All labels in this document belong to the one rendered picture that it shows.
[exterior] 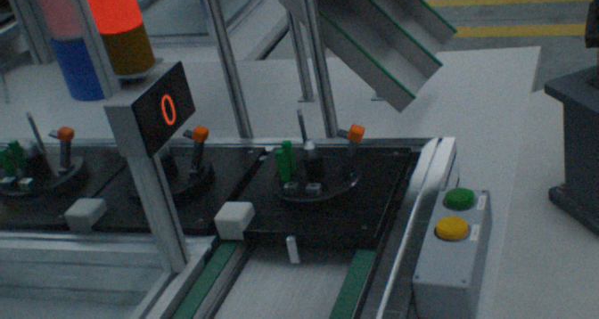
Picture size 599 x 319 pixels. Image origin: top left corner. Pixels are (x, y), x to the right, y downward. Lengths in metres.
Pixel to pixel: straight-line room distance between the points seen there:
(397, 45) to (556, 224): 0.42
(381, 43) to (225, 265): 0.52
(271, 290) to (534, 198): 0.46
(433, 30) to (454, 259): 0.64
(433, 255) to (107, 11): 0.49
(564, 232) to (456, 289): 0.29
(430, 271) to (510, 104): 0.65
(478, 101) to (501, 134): 0.15
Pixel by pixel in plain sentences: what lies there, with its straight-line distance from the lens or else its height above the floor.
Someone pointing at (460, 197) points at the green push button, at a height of 0.97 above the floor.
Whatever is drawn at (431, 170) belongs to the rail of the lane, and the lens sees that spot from 1.19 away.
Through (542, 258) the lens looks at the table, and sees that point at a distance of 1.16.
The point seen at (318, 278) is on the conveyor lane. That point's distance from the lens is 1.07.
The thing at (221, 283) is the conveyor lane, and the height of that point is 0.93.
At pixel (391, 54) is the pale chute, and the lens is 1.38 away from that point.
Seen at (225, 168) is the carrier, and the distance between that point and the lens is 1.27.
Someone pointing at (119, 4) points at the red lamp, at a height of 1.34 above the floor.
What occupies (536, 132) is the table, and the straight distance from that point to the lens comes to 1.47.
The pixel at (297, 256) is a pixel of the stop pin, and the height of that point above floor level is 0.94.
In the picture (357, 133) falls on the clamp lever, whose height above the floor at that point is 1.07.
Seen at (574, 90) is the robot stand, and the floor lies 1.06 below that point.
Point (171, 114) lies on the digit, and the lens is 0.96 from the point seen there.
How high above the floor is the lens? 1.57
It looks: 28 degrees down
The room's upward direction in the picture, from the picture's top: 12 degrees counter-clockwise
